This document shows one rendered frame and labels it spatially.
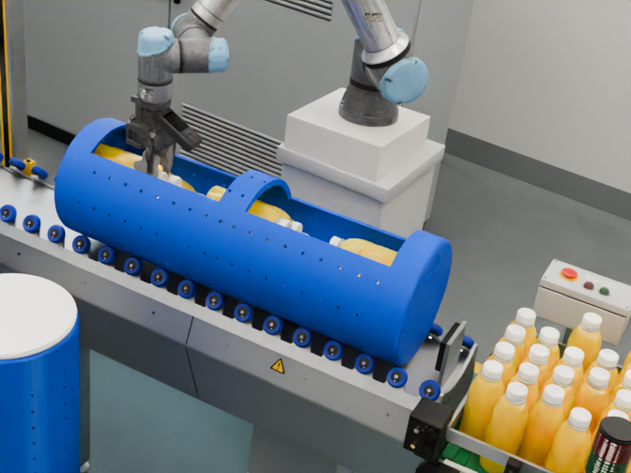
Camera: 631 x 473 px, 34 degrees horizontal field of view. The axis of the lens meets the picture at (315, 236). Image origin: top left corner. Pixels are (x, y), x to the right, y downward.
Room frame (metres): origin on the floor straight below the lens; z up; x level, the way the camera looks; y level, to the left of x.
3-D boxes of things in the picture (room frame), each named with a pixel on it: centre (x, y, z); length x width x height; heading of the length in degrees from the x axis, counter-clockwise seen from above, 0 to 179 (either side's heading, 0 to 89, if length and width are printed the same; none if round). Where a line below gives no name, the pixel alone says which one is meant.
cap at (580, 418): (1.48, -0.53, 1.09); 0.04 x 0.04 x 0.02
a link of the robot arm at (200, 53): (2.09, 0.30, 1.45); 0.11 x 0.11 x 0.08; 21
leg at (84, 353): (2.23, 0.62, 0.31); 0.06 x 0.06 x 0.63; 66
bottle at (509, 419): (1.53, -0.42, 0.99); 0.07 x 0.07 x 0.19
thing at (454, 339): (1.74, -0.31, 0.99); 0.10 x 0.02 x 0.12; 156
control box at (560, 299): (1.93, -0.62, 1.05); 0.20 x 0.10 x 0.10; 66
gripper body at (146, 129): (2.04, 0.40, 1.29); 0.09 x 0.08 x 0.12; 66
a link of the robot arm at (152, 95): (2.04, 0.39, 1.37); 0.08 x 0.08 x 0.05
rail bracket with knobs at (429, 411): (1.54, -0.28, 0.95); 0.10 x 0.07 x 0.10; 156
